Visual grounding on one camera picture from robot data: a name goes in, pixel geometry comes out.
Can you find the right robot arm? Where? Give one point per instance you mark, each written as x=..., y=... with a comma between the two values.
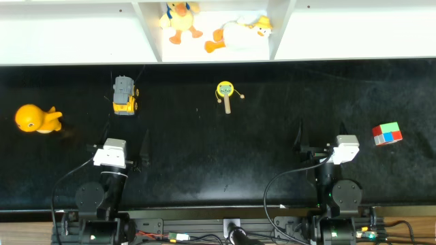
x=345, y=196

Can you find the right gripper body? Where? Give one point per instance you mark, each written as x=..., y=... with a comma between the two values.
x=315, y=151

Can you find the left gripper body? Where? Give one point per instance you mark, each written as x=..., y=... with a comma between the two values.
x=133, y=164

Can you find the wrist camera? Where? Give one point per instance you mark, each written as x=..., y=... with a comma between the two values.
x=110, y=154
x=345, y=149

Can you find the white plush duck yellow hat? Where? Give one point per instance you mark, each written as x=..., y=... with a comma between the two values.
x=242, y=35

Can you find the grey and yellow toy truck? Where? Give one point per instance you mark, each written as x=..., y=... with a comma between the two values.
x=124, y=93

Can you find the mounting rail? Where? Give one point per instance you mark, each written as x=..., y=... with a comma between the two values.
x=204, y=227

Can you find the yellow rattle drum toy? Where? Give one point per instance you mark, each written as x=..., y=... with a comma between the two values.
x=225, y=90

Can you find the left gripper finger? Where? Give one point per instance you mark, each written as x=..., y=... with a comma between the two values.
x=146, y=149
x=105, y=133

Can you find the white shelf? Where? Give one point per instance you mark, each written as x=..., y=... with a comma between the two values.
x=68, y=37

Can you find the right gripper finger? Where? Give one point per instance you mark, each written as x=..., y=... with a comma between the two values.
x=301, y=139
x=342, y=131

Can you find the many-coloured puzzle cube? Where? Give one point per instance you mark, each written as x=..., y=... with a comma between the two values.
x=387, y=133

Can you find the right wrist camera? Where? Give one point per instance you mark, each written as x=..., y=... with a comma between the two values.
x=345, y=149

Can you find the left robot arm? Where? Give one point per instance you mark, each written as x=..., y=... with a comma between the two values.
x=112, y=187

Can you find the yellow rubber duck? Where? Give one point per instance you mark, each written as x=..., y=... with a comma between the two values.
x=34, y=118

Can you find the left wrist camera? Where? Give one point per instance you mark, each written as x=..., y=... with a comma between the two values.
x=110, y=154

